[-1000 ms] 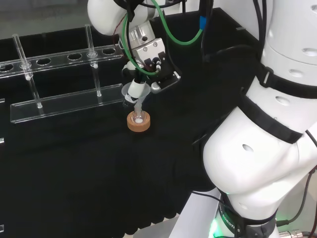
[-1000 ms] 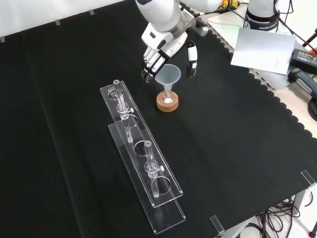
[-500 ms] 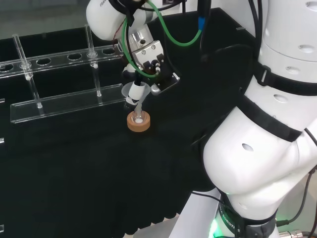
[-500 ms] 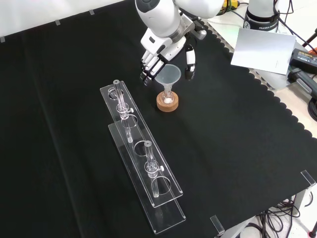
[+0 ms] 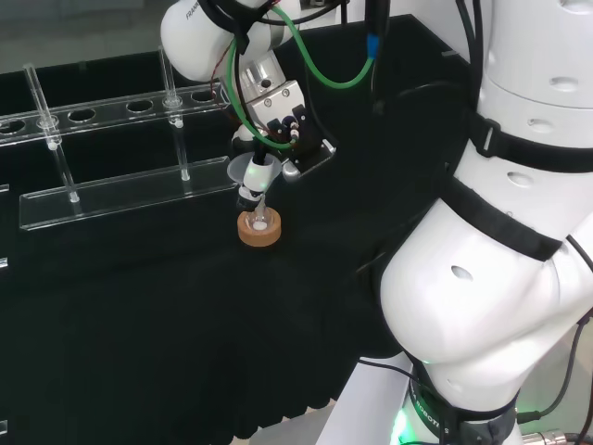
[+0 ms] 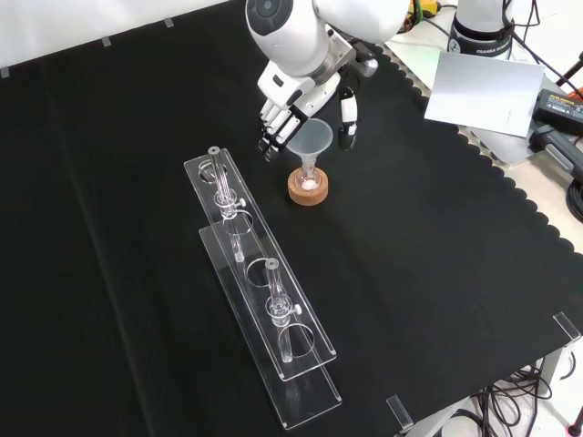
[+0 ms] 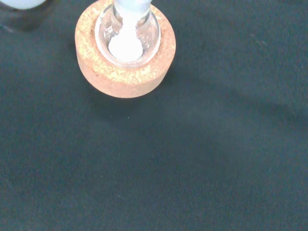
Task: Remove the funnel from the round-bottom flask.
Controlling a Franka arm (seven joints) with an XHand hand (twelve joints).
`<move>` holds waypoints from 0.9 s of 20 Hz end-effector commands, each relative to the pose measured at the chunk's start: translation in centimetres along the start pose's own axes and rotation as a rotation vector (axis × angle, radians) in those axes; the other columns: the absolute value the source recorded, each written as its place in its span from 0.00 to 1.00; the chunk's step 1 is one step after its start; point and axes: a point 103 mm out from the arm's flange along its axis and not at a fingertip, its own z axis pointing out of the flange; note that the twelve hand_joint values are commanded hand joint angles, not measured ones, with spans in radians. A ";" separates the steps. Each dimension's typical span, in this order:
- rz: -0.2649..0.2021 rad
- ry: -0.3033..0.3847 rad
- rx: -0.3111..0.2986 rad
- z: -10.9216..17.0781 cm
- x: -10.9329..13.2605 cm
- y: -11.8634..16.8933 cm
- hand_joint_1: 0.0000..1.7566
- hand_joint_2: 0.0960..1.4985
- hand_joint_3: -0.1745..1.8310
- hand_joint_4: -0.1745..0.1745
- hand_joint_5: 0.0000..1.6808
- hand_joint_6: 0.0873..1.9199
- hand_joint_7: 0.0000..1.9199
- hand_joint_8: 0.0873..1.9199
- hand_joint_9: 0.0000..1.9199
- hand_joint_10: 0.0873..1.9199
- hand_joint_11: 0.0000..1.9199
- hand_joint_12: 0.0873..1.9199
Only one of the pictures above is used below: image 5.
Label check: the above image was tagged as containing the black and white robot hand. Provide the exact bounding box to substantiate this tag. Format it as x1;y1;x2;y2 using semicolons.
229;79;338;213

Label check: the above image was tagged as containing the clear plastic funnel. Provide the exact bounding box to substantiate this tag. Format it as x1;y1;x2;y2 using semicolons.
227;155;282;221

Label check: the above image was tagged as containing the clear round-bottom flask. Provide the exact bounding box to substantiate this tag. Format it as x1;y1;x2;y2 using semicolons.
246;204;275;235

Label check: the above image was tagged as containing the clear funnel stand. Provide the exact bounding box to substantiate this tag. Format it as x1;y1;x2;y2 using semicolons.
0;44;242;232

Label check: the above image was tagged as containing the black bench cloth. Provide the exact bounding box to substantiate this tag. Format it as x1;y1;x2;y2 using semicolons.
0;13;484;439

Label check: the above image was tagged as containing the clear plastic rack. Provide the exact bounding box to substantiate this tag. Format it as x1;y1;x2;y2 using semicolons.
0;183;10;272

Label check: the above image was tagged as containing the green cable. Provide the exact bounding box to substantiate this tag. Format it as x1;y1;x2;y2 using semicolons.
230;4;378;152

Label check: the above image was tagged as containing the black cable with blue connector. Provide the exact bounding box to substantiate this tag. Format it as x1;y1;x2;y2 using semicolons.
363;0;386;115

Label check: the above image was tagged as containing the cork ring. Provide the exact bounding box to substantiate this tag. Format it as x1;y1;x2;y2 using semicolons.
236;208;283;249

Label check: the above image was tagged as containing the thin black cable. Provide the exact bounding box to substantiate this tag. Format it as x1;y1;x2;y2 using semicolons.
517;311;593;419

